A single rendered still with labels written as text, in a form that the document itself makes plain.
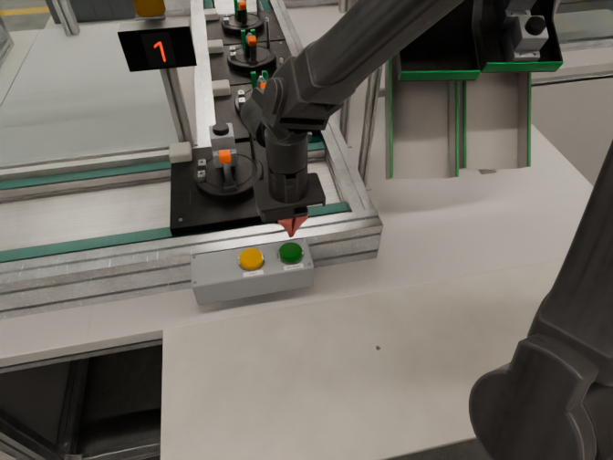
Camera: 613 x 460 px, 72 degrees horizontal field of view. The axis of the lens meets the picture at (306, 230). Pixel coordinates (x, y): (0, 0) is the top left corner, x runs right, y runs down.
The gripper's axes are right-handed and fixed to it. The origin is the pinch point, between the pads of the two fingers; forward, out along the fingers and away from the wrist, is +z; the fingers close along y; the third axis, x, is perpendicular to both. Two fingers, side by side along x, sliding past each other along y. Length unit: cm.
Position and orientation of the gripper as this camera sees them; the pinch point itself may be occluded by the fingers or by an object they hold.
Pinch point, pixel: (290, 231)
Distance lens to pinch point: 70.4
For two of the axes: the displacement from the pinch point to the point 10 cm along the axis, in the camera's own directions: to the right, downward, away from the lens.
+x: 2.1, 7.2, -6.6
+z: 0.0, 6.7, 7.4
